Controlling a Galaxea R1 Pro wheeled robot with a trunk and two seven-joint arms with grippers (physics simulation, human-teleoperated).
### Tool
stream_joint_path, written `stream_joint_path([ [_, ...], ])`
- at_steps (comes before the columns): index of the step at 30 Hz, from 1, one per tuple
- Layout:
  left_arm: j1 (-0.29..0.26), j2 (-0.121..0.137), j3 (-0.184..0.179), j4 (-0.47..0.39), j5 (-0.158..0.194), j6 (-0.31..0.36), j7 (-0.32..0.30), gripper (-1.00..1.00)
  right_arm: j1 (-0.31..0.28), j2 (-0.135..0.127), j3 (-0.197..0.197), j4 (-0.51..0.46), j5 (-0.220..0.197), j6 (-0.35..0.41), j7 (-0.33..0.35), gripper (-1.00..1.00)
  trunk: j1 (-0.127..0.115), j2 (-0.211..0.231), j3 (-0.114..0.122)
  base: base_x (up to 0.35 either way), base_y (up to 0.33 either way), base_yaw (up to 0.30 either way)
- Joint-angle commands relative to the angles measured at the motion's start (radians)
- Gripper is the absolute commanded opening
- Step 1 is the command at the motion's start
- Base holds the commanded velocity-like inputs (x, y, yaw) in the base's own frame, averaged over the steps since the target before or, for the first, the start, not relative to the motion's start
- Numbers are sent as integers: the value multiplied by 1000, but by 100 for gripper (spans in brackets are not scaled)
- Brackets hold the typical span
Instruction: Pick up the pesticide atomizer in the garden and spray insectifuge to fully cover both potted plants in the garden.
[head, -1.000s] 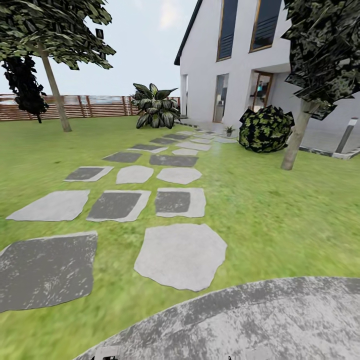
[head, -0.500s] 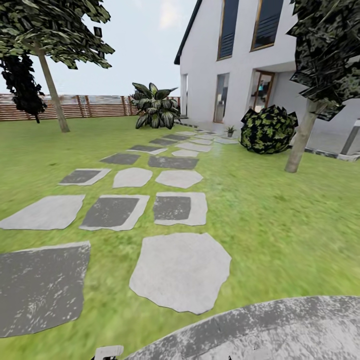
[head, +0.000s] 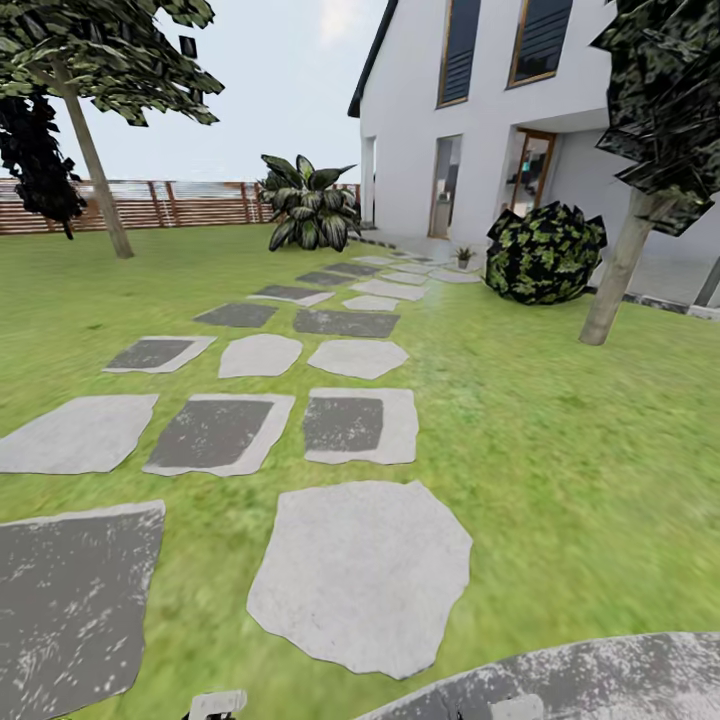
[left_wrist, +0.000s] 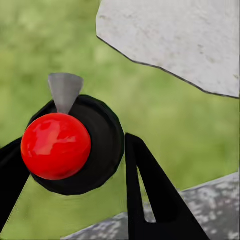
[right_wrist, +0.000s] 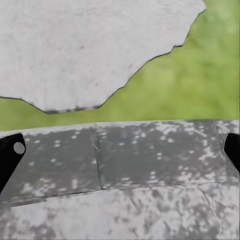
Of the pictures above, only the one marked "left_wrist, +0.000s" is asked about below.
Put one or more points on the insectifuge atomizer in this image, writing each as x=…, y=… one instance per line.
x=75, y=143

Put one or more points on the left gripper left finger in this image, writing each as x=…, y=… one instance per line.
x=13, y=176

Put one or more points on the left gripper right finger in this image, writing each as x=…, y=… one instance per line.
x=174, y=219

